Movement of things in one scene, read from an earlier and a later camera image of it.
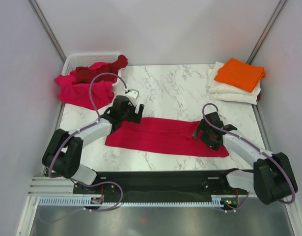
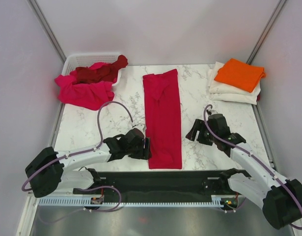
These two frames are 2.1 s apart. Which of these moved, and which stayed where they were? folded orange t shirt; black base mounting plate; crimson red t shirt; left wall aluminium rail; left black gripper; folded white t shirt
Moved: crimson red t shirt; left black gripper
Stayed: left wall aluminium rail; black base mounting plate; folded white t shirt; folded orange t shirt
